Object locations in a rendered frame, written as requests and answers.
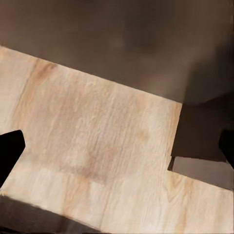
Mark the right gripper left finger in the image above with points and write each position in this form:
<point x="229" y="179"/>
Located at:
<point x="12" y="145"/>

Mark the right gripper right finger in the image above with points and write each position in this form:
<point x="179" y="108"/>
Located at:
<point x="226" y="144"/>

